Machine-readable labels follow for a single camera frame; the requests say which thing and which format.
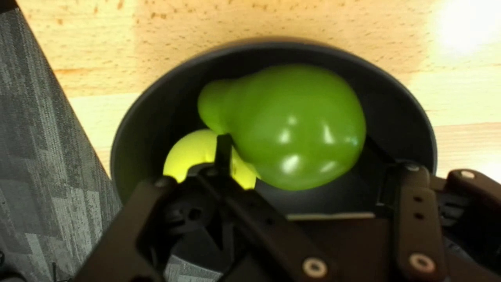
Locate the green toy lime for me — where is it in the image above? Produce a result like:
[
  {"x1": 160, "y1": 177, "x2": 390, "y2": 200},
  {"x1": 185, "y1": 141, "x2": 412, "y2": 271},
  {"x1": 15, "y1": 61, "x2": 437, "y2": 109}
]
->
[{"x1": 197, "y1": 64, "x2": 366, "y2": 191}]

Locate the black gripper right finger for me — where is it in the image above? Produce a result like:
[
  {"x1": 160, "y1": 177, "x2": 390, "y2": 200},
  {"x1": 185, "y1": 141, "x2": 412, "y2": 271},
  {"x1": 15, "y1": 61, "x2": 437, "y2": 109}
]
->
[{"x1": 377, "y1": 162, "x2": 501, "y2": 282}]

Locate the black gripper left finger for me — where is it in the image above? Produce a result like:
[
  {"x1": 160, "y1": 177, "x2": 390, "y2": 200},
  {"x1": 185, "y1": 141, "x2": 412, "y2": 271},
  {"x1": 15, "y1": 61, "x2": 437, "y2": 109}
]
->
[{"x1": 73, "y1": 136, "x2": 340, "y2": 282}]

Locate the black bowl with pepper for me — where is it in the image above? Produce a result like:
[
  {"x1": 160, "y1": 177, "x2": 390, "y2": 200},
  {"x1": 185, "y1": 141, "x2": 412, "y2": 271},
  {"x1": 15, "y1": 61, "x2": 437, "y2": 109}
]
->
[{"x1": 111, "y1": 37, "x2": 437, "y2": 214}]

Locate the yellow green toy apple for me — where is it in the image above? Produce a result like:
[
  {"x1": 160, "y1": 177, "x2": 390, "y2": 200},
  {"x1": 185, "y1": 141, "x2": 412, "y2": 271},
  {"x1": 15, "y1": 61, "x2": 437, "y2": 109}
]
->
[{"x1": 163, "y1": 130, "x2": 258, "y2": 189}]

